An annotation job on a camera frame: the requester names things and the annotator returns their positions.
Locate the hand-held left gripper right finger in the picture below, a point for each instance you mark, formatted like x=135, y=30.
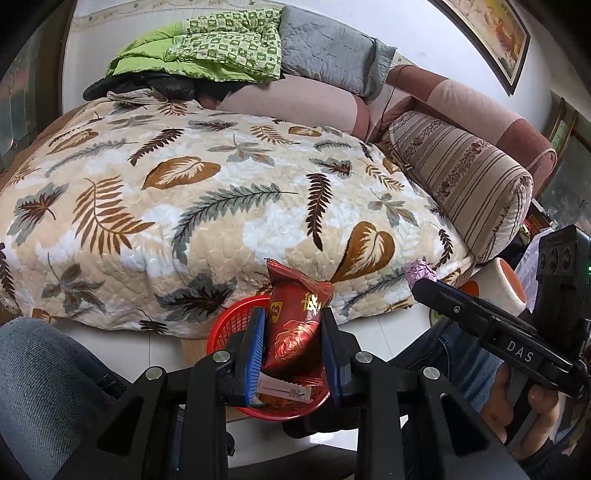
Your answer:
x=333, y=364

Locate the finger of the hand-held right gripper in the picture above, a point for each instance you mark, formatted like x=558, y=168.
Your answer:
x=452, y=307

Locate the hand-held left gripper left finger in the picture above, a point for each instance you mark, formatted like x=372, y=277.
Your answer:
x=251, y=360

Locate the pink white small sachet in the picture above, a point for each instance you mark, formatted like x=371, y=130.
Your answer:
x=286, y=390

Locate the purple foil wrapper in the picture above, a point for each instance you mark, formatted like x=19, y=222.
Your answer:
x=420, y=272

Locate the red plastic basket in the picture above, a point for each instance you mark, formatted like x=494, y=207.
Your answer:
x=221, y=323

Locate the red foil packet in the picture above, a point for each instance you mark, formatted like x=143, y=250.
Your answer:
x=291, y=332

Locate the person's right forearm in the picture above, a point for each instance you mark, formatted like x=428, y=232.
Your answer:
x=563, y=457

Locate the person's right hand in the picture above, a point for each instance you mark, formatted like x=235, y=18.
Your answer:
x=494, y=406

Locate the white cup with orange inside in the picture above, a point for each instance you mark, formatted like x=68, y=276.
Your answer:
x=494, y=286

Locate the person's right leg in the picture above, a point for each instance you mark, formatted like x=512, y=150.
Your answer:
x=461, y=369

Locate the person's leg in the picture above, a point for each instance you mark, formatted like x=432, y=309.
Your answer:
x=461, y=369
x=46, y=392

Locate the striped bolster pillow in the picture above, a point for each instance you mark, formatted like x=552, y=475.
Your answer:
x=461, y=175

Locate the wooden glass cabinet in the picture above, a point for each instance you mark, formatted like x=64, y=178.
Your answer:
x=572, y=161

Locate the leaf print blanket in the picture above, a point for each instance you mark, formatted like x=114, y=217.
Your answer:
x=207, y=175

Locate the person's left leg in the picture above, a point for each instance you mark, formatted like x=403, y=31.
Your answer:
x=46, y=392

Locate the pink sofa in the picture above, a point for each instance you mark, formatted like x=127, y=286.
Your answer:
x=295, y=101

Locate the framed painting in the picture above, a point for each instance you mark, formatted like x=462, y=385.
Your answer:
x=494, y=27

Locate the black cloth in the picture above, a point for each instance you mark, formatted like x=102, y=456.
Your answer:
x=171, y=85

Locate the grey quilted pillow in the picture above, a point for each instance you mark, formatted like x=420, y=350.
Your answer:
x=323, y=41

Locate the green checkered quilt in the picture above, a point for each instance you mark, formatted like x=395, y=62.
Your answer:
x=221, y=46

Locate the frosted glass door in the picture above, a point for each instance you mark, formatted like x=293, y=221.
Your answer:
x=27, y=92

